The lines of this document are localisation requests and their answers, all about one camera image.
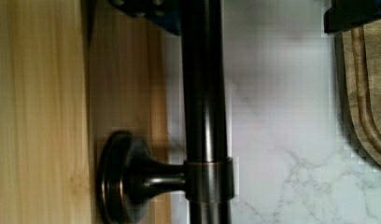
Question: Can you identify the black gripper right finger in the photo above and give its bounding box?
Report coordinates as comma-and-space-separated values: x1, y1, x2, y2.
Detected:
323, 0, 381, 34

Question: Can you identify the wooden serving tray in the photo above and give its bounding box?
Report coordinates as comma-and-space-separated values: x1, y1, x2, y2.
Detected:
339, 20, 381, 166

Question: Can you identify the black drawer handle bar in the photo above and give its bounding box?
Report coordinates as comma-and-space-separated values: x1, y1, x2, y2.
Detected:
95, 0, 234, 224

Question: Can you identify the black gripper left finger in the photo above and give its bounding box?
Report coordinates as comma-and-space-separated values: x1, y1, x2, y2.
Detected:
108, 0, 180, 35

